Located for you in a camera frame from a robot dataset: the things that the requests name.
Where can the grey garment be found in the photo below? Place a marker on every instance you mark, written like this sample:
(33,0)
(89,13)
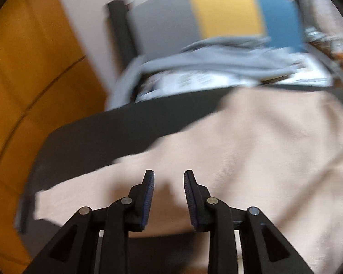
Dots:
(217,60)

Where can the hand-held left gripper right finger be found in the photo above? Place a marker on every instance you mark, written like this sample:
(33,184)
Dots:
(190,199)

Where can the black rolled mat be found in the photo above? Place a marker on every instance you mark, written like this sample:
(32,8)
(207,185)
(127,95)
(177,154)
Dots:
(120,28)

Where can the beige knit sweater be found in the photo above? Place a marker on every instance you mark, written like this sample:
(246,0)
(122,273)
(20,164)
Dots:
(260,148)

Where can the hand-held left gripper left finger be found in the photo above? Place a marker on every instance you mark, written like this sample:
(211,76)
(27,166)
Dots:
(148,199)

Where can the white printed cushion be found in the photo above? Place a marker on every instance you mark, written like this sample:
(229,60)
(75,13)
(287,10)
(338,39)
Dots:
(311,77)

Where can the grey yellow blue chair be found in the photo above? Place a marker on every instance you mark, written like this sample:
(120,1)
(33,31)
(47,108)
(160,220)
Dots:
(222,14)

